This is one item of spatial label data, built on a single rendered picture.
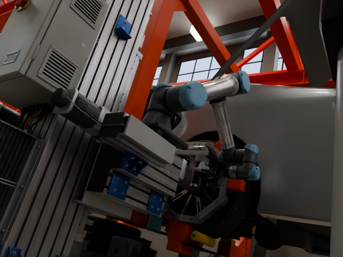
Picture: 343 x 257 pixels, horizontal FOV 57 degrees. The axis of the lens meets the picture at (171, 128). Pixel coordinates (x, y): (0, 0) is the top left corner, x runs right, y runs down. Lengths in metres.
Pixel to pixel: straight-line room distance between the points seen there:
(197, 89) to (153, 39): 1.35
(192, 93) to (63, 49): 0.51
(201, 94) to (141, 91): 1.12
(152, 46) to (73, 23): 1.38
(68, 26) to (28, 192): 0.59
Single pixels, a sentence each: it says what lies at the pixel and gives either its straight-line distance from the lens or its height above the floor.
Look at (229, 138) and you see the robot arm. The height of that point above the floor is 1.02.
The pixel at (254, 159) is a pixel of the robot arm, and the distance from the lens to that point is 1.71.
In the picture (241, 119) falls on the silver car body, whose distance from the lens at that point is 2.38.
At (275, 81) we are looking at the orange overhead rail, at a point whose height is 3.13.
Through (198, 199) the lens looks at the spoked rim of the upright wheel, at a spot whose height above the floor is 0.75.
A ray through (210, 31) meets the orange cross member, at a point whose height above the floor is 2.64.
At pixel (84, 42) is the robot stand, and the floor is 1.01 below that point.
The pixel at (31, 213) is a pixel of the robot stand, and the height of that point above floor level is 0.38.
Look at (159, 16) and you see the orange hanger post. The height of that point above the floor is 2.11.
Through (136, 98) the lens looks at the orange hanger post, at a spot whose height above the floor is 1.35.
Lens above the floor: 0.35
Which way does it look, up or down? 22 degrees up
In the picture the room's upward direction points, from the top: 14 degrees clockwise
